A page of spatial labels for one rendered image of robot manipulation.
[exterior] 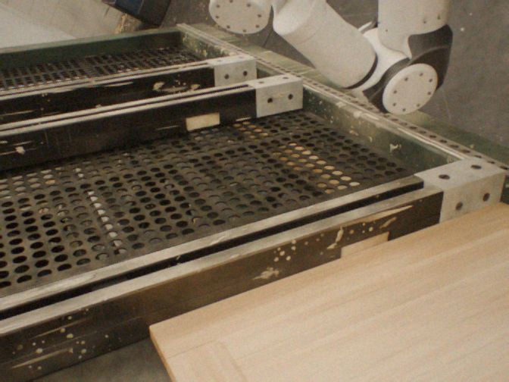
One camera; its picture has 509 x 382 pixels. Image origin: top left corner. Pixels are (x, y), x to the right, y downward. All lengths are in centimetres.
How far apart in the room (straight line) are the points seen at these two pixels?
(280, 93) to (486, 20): 120
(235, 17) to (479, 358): 44
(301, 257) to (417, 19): 33
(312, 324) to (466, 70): 170
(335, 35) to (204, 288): 34
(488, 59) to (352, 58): 150
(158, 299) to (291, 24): 35
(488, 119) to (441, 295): 143
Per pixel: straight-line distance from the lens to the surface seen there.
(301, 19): 66
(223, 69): 142
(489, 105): 209
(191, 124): 117
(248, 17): 60
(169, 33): 198
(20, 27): 418
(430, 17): 72
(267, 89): 122
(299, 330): 61
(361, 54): 71
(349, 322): 62
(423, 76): 73
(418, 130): 104
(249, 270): 64
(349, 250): 72
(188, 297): 62
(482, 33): 225
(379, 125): 107
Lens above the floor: 167
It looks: 36 degrees down
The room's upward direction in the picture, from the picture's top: 70 degrees counter-clockwise
